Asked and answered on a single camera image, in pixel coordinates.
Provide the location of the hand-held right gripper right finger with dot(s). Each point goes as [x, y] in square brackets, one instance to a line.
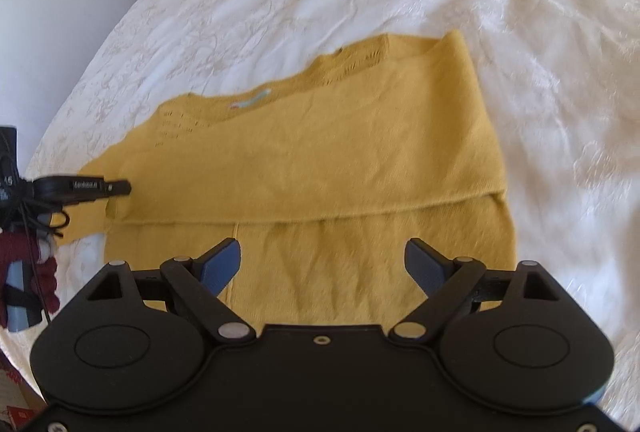
[425, 268]

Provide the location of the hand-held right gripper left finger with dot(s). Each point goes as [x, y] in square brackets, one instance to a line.
[226, 264]

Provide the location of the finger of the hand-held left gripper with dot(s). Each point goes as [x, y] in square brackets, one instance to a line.
[85, 187]

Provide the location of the yellow knit sweater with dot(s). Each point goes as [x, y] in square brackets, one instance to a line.
[320, 151]

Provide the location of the person's left forearm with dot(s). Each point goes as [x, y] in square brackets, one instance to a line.
[45, 282]

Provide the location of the red cardboard box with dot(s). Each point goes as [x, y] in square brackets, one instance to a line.
[15, 407]

